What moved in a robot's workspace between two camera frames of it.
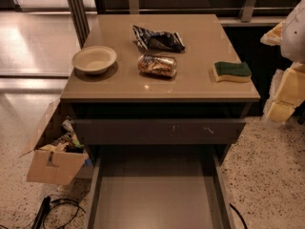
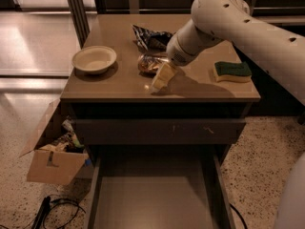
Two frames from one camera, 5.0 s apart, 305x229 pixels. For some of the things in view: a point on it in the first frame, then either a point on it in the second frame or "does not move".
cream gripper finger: [290, 93] → [189, 43]
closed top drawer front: [160, 131] does not move
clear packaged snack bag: [157, 66] does not move
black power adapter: [38, 223] does not move
